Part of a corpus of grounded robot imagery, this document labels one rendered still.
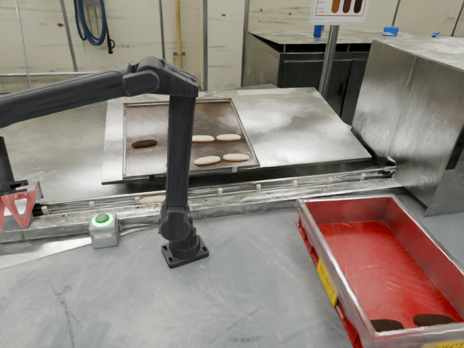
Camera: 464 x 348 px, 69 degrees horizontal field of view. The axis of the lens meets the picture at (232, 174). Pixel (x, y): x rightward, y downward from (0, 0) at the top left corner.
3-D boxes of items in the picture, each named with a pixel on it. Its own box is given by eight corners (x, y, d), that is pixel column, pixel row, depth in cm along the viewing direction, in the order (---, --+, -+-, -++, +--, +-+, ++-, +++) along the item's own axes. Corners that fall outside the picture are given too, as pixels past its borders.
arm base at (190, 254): (169, 269, 93) (210, 256, 98) (168, 248, 89) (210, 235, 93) (160, 248, 99) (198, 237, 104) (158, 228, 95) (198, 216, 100)
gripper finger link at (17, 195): (26, 225, 78) (16, 185, 78) (45, 221, 75) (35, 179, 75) (-5, 233, 72) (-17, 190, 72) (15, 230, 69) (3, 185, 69)
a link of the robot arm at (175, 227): (205, 72, 67) (201, 60, 75) (133, 65, 64) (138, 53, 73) (189, 242, 90) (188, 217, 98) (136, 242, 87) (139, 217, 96)
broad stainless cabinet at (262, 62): (268, 159, 315) (280, 43, 261) (239, 116, 401) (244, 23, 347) (443, 144, 356) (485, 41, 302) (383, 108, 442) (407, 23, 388)
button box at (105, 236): (92, 259, 100) (85, 230, 94) (95, 240, 106) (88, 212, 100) (121, 255, 101) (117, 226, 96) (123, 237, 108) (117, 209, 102)
